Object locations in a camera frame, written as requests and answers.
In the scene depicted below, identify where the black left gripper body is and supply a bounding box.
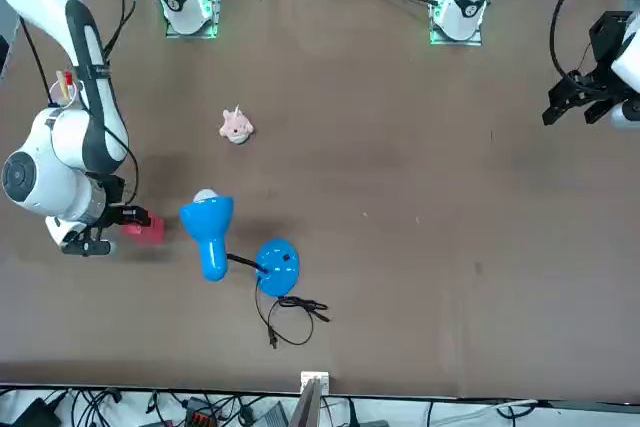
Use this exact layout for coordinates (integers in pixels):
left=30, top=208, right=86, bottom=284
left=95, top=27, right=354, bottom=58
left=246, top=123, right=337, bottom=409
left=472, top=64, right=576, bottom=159
left=582, top=10, right=634, bottom=81

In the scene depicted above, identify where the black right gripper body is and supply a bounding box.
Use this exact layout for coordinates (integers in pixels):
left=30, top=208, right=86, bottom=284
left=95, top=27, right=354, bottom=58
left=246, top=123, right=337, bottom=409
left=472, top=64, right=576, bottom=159
left=99, top=175, right=126, bottom=231

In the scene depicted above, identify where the red foam block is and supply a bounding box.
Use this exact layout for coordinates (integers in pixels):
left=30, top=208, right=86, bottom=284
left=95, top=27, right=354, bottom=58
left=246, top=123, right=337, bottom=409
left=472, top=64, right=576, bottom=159
left=121, top=213, right=167, bottom=247

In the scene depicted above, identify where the clear plastic cup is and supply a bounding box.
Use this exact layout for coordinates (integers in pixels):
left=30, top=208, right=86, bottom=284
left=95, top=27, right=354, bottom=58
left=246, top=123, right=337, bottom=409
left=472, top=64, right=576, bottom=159
left=48, top=77, right=84, bottom=109

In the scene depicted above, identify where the pink plush toy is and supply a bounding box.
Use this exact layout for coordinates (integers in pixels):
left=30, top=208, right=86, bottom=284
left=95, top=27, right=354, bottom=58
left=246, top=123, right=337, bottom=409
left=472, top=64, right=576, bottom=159
left=218, top=103, right=254, bottom=145

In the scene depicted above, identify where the blue desk lamp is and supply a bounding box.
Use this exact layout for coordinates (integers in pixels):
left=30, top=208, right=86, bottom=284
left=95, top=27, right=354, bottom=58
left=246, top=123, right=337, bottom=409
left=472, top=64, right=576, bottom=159
left=179, top=188, right=303, bottom=298

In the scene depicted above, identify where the black power adapter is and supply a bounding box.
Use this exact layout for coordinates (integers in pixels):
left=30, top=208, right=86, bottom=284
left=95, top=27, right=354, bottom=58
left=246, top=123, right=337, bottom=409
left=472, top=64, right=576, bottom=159
left=12, top=397, right=64, bottom=427

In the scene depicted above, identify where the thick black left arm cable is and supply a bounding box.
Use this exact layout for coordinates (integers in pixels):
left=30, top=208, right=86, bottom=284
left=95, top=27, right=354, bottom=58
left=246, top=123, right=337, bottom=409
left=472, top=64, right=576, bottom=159
left=548, top=0, right=600, bottom=80

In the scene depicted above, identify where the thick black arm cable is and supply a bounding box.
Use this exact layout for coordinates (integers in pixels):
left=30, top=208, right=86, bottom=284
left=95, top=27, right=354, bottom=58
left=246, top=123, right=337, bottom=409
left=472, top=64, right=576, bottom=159
left=101, top=0, right=140, bottom=201
left=548, top=0, right=600, bottom=80

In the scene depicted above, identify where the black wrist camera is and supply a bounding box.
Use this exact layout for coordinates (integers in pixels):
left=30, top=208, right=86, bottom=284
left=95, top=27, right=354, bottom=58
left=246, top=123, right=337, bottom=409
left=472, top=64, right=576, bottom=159
left=59, top=229, right=120, bottom=257

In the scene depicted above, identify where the black lamp power cable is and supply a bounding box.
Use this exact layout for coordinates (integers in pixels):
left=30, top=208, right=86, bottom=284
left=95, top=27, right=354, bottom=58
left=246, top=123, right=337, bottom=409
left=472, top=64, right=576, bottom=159
left=253, top=276, right=331, bottom=351

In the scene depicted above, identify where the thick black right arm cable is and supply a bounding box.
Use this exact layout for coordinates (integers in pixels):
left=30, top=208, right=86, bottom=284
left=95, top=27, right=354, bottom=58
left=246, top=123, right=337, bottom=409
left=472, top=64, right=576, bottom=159
left=101, top=0, right=140, bottom=201

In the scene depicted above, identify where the aluminium frame post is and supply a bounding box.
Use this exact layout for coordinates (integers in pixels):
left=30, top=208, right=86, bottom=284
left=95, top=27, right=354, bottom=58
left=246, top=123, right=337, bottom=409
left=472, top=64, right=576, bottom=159
left=288, top=370, right=332, bottom=427

